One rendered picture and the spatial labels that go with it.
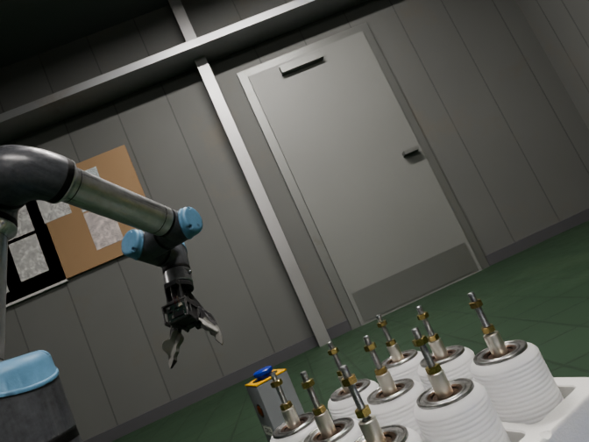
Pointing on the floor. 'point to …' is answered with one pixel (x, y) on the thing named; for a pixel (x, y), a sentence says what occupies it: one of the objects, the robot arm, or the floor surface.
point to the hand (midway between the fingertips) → (198, 358)
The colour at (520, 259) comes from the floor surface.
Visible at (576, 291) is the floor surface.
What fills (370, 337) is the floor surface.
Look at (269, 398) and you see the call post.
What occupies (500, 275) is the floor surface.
